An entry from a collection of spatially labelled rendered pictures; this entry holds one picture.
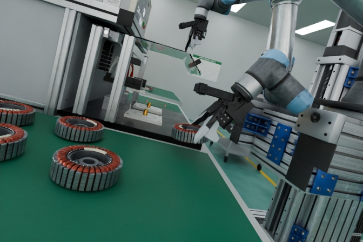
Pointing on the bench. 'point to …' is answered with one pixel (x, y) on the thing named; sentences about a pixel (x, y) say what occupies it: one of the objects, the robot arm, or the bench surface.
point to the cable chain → (106, 56)
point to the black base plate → (151, 132)
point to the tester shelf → (75, 4)
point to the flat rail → (138, 53)
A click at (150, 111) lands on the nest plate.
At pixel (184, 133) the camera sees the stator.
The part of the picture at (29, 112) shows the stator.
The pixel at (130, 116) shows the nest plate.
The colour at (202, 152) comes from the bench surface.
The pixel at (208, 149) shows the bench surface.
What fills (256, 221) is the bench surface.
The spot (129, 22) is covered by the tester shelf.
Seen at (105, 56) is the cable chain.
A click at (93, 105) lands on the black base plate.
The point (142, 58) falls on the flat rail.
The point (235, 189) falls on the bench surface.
